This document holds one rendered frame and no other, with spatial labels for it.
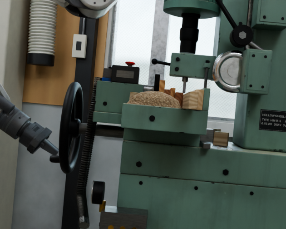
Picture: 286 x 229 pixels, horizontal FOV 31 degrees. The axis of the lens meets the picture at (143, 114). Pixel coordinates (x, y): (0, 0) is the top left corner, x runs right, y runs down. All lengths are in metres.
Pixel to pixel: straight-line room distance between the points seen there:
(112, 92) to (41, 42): 1.49
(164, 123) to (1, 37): 1.78
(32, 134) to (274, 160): 0.76
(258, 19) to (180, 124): 0.40
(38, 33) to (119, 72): 1.50
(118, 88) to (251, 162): 0.43
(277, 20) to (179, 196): 0.55
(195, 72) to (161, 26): 1.45
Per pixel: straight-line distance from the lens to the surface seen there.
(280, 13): 1.49
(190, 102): 1.18
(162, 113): 1.26
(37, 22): 2.97
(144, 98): 1.27
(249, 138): 1.53
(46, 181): 3.13
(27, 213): 3.20
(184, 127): 1.26
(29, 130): 1.71
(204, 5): 1.57
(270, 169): 1.44
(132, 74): 1.49
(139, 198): 1.42
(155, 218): 1.43
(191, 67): 1.59
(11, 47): 2.95
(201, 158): 1.41
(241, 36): 1.48
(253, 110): 1.53
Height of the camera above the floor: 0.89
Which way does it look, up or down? 1 degrees down
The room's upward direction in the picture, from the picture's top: 5 degrees clockwise
